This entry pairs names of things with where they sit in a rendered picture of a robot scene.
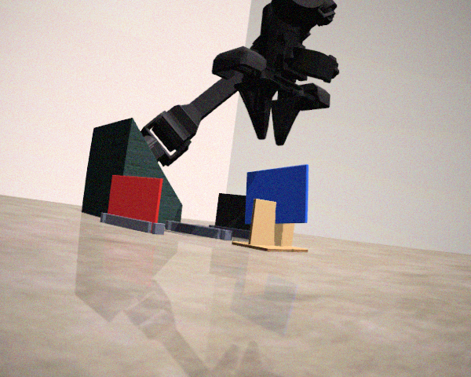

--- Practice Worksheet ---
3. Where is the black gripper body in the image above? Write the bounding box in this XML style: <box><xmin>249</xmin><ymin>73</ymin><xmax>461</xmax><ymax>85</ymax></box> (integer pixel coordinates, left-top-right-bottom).
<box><xmin>211</xmin><ymin>29</ymin><xmax>330</xmax><ymax>111</ymax></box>

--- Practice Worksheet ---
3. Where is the red flat board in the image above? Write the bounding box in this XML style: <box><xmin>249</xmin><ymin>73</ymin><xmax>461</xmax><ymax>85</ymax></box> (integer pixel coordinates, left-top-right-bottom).
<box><xmin>108</xmin><ymin>175</ymin><xmax>163</xmax><ymax>224</ymax></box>

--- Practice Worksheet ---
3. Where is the tan slotted board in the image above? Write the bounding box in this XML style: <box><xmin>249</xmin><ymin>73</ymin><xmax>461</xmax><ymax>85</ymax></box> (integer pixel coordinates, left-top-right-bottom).
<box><xmin>232</xmin><ymin>199</ymin><xmax>308</xmax><ymax>253</ymax></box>

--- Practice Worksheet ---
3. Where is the blue notched board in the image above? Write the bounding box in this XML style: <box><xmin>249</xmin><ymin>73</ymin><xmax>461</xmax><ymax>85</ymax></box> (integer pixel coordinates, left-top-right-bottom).
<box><xmin>245</xmin><ymin>165</ymin><xmax>309</xmax><ymax>225</ymax></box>

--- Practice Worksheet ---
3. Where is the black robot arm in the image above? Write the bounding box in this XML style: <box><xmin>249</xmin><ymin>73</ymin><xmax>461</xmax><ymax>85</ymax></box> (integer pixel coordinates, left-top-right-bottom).
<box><xmin>141</xmin><ymin>0</ymin><xmax>339</xmax><ymax>167</ymax></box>

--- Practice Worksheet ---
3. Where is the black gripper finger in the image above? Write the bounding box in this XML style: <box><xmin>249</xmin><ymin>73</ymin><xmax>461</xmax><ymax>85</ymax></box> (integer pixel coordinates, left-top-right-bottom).
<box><xmin>271</xmin><ymin>96</ymin><xmax>314</xmax><ymax>146</ymax></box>
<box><xmin>234</xmin><ymin>78</ymin><xmax>281</xmax><ymax>140</ymax></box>

